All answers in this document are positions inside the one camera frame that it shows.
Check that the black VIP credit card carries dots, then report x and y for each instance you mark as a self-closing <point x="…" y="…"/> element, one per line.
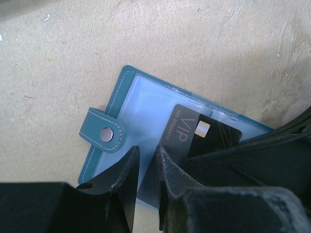
<point x="189" y="133"/>

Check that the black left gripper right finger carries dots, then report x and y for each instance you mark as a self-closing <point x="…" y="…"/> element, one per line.
<point x="187" y="206"/>

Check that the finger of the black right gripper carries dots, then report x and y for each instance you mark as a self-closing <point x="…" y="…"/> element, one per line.
<point x="280" y="158"/>

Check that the blue leather card holder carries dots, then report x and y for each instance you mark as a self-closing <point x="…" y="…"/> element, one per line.
<point x="136" y="115"/>

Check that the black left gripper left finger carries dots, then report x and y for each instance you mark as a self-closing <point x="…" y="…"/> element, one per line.
<point x="104" y="204"/>

